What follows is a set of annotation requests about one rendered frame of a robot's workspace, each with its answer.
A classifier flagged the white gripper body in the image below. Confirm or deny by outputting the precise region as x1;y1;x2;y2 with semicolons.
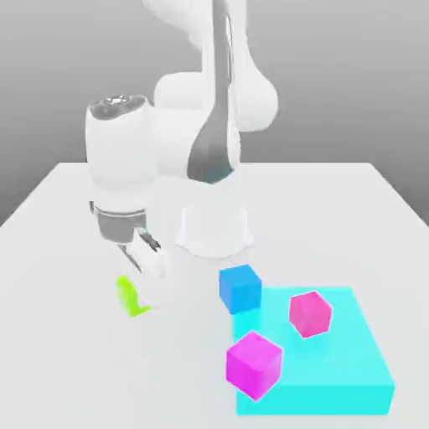
117;241;173;308

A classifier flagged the small green cube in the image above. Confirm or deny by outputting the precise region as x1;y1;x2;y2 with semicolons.
116;275;152;318

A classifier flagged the small blue cube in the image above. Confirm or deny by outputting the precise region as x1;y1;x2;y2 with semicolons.
218;264;263;316

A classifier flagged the small magenta cube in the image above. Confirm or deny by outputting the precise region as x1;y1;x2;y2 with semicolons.
225;330;284;402

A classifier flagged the small pink cube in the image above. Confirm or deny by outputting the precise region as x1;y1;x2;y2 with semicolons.
288;290;333;339

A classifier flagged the large cyan box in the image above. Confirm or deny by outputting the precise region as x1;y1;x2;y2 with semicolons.
231;286;396;417

